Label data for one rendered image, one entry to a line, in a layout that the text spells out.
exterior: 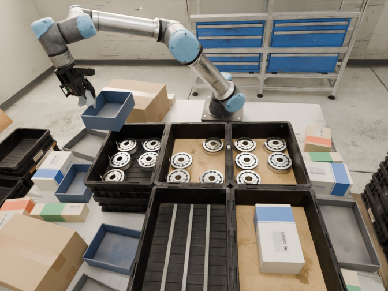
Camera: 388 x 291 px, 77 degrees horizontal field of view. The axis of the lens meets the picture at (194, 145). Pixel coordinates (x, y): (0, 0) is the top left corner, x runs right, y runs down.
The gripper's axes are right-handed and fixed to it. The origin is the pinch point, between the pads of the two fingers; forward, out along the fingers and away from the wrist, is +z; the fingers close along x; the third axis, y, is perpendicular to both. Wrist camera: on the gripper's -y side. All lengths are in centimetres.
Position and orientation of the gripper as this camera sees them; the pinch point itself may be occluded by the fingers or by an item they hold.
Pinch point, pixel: (93, 105)
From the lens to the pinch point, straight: 116.1
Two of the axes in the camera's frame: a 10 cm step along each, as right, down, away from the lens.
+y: -2.1, 6.8, -7.0
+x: 9.6, -0.1, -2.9
